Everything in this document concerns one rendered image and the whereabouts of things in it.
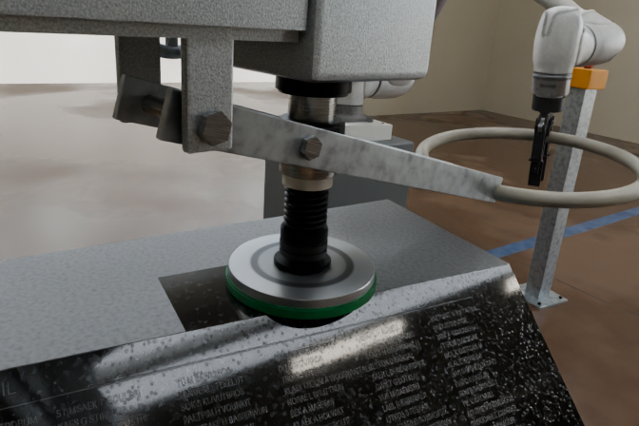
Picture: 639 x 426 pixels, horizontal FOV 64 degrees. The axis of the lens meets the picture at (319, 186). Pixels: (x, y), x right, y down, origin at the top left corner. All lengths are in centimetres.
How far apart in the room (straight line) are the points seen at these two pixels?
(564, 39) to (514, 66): 718
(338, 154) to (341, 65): 14
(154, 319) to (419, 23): 48
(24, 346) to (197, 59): 38
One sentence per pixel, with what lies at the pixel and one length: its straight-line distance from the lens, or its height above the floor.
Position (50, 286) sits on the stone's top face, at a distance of 78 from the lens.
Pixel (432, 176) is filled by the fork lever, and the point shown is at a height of 97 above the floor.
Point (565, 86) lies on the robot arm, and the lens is 140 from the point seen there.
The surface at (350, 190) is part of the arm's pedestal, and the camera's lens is 174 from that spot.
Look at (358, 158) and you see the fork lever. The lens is 67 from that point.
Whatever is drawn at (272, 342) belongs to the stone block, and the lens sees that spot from 67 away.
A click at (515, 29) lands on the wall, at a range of 858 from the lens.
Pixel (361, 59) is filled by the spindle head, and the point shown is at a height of 115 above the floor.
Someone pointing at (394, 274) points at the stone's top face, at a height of 83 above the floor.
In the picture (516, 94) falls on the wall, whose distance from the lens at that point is 850.
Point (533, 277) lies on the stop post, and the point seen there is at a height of 10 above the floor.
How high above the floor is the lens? 119
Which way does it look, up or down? 18 degrees down
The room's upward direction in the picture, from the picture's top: 4 degrees clockwise
